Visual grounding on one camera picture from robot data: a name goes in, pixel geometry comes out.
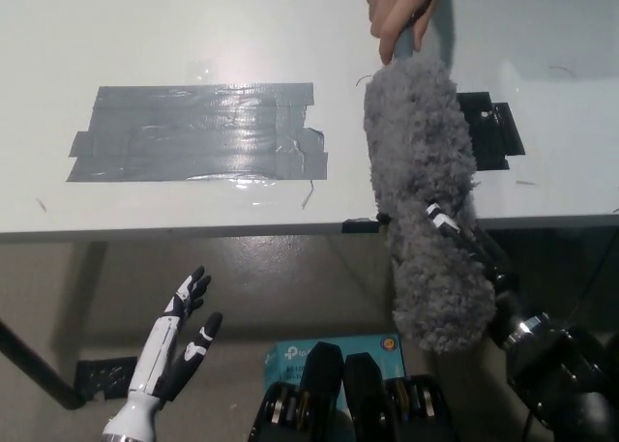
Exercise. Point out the small black tape strip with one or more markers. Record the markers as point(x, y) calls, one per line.
point(360, 225)

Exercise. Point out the bare person hand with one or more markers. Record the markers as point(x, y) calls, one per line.
point(396, 7)

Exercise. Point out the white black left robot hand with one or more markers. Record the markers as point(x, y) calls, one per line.
point(164, 355)

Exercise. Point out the black tape patch on floor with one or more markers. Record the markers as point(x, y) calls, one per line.
point(106, 379)

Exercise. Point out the black tape patch on table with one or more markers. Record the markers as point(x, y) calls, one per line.
point(493, 137)

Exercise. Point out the grey duct tape patch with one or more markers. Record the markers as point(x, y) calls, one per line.
point(198, 132)

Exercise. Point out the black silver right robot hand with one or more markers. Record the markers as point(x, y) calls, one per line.
point(483, 253)

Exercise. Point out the teal router cardboard box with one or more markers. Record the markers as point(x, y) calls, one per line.
point(290, 357)

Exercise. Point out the black metal table leg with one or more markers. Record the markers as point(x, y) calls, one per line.
point(38, 360)

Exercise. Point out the thin thread scrap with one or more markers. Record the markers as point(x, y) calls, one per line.
point(308, 195)

